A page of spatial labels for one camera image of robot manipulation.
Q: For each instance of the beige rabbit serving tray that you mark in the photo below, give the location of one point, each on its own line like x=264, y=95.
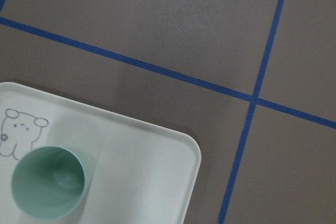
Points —
x=143, y=173

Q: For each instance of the pale green plastic cup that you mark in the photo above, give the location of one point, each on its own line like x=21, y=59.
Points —
x=50, y=182

